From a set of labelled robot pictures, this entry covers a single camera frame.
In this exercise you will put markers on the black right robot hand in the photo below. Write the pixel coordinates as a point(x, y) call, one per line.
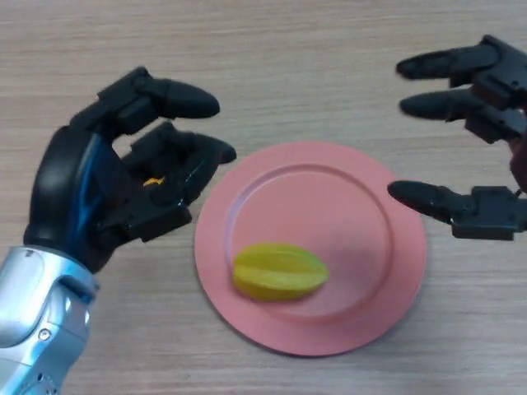
point(490, 115)

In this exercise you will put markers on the yellow starfruit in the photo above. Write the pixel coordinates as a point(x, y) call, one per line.
point(280, 273)

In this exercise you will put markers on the pink round plate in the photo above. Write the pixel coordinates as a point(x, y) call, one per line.
point(329, 205)

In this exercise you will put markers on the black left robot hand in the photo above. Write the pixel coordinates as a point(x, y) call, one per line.
point(70, 181)

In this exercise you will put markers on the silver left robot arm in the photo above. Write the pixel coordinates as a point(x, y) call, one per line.
point(37, 312)

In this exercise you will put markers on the orange-yellow pear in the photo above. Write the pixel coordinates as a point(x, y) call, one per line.
point(153, 181)

